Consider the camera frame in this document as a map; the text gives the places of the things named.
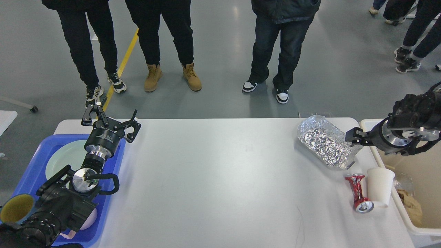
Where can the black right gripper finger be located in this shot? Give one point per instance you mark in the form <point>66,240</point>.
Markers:
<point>357,136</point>

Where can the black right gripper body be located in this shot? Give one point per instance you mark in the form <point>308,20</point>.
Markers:
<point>385,140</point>

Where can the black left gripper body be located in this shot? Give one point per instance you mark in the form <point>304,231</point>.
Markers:
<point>104,140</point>

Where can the aluminium foil sheet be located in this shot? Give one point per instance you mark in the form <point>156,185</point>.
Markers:
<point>327,142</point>

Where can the mint green plate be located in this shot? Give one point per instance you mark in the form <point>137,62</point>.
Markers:
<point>72,154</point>

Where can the white paper cup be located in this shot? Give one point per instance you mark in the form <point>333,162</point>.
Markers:
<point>379,183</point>

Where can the aluminium foil tray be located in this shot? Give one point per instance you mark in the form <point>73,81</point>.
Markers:
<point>404,182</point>

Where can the crushed red soda can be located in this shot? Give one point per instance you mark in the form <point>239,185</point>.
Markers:
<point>362,204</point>

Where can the brown paper ball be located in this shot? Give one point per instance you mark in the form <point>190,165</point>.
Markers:
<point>412,207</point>

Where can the pink mug maroon inside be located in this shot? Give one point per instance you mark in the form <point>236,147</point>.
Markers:
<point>90,220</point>

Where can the teal mug yellow inside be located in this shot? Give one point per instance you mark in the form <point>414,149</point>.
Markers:
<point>17,209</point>

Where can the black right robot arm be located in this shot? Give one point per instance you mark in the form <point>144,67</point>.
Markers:
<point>413,126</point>

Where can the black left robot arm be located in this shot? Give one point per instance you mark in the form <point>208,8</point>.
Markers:
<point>65,201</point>

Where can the beige plastic bin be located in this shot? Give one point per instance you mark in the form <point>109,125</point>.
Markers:
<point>425,171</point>

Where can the white side table corner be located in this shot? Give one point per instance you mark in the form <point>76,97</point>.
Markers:
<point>6,118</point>

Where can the person in black at left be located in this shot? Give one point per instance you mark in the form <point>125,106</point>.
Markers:
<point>75,17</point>

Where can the person in background with sneakers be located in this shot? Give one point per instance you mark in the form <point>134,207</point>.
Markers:
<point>409,58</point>

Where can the seated person at far right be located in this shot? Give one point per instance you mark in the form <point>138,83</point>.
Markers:
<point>395,11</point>

